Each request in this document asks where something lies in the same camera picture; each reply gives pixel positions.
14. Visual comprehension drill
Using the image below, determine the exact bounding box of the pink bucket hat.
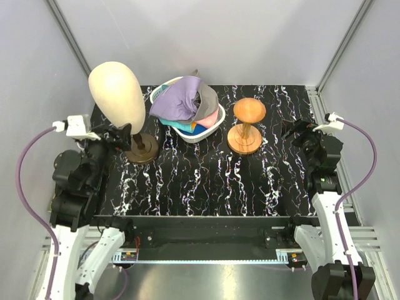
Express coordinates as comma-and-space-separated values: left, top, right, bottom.
195, 109, 219, 128

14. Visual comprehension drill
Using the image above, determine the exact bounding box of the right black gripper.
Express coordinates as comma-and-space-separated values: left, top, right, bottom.
280, 117, 334, 170

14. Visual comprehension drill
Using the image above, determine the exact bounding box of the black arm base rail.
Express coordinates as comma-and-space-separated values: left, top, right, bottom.
90, 214, 316, 262

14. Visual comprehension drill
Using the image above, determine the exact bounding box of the left aluminium frame post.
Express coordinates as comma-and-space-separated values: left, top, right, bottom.
44, 0, 91, 78

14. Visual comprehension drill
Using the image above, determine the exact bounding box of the black marble table mat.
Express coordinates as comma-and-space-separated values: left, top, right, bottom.
98, 85, 315, 216

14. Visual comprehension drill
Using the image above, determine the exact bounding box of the wooden hat stand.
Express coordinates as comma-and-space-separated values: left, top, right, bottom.
227, 97, 266, 155

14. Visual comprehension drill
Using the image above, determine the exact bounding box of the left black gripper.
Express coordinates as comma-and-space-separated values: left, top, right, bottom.
79, 121, 133, 189

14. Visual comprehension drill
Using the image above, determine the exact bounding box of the grey bucket hat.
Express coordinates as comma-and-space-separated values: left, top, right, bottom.
188, 69, 219, 122

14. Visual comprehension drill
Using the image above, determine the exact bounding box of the blue hat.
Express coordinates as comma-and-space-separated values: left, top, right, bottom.
179, 124, 207, 136

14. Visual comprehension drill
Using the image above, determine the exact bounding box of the teal hat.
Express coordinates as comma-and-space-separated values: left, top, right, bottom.
159, 118, 192, 131

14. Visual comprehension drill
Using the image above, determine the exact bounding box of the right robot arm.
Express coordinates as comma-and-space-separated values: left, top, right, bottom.
281, 114, 376, 299

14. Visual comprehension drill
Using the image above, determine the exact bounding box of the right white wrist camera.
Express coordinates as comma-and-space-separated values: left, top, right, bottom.
312, 112, 344, 134

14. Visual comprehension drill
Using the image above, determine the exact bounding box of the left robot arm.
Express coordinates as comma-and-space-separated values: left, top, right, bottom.
37, 120, 135, 299

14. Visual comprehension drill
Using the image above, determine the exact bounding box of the white plastic basket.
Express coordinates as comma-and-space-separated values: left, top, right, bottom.
149, 76, 226, 144

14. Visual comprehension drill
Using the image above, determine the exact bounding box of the purple bucket hat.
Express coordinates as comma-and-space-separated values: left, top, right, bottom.
149, 76, 201, 121

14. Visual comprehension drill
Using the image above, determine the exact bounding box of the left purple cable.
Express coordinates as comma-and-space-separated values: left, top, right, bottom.
15, 126, 63, 300

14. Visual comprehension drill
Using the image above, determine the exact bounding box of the aluminium frame post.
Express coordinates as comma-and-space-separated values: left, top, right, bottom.
316, 0, 375, 93
44, 0, 91, 78

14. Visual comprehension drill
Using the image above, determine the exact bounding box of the right aluminium frame post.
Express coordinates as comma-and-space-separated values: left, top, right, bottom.
316, 0, 375, 93

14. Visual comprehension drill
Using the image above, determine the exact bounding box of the cream mannequin head stand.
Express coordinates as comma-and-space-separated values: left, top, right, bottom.
88, 61, 159, 164

